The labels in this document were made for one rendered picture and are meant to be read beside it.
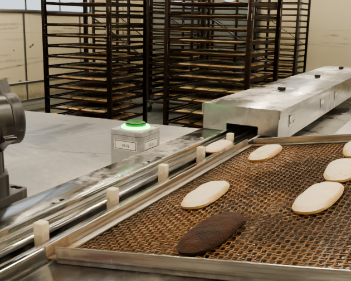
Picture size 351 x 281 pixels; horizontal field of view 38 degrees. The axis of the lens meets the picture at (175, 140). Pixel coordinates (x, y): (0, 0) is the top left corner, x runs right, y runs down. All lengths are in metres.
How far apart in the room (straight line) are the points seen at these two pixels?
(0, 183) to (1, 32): 5.78
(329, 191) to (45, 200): 0.36
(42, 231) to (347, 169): 0.36
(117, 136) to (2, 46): 5.63
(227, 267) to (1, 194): 0.48
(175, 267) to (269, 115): 0.72
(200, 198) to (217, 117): 0.59
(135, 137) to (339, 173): 0.45
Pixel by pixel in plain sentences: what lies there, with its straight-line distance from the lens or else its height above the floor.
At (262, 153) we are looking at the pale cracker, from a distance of 0.76.
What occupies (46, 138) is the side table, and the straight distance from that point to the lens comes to 1.23.
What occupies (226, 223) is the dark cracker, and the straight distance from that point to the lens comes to 0.46.
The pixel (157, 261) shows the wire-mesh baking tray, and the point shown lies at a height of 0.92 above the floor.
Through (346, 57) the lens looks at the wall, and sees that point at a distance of 7.69.
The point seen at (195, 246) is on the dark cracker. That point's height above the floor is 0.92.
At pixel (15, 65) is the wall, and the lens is 6.70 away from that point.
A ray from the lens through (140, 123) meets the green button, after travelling 0.96.
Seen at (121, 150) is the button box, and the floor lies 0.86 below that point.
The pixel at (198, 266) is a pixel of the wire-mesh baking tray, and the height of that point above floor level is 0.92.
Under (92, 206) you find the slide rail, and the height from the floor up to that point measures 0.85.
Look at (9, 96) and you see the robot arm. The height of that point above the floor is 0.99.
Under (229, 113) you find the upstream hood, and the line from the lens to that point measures 1.11.
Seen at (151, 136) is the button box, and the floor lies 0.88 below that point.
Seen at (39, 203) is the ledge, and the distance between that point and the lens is 0.68.
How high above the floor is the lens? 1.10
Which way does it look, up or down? 13 degrees down
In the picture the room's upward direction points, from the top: 1 degrees clockwise
